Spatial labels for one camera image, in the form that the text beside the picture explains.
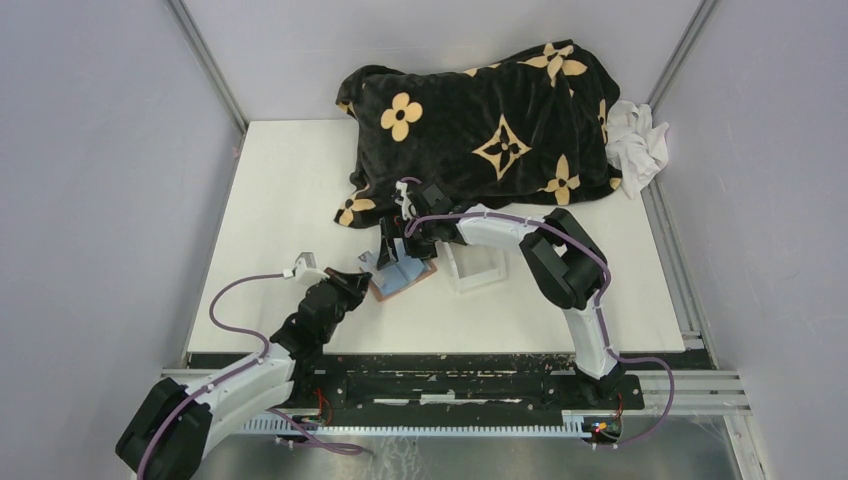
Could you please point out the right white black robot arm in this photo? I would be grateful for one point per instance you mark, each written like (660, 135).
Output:
(568, 267)

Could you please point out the tan leather card holder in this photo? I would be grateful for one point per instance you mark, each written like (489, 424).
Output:
(405, 273)

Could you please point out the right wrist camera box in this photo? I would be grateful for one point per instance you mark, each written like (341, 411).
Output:
(403, 199)

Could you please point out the light blue slotted rail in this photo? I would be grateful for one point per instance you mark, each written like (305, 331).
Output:
(270, 424)

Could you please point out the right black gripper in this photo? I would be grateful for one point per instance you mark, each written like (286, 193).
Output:
(388, 252)

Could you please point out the black floral plush blanket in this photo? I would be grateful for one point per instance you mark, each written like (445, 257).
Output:
(530, 128)

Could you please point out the white plastic card tray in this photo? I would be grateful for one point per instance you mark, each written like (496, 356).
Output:
(474, 267)

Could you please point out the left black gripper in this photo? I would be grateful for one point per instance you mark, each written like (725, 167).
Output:
(354, 284)

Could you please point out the white crumpled cloth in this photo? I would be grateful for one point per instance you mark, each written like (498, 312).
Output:
(636, 146)

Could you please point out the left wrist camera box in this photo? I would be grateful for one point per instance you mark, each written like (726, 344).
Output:
(305, 266)

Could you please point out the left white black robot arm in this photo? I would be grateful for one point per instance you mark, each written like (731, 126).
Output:
(178, 424)

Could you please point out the silver VIP credit card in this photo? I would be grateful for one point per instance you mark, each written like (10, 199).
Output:
(367, 262)

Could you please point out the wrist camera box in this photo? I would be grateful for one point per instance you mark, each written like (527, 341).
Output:
(403, 199)
(305, 266)

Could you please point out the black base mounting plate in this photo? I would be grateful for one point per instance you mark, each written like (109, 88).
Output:
(461, 390)

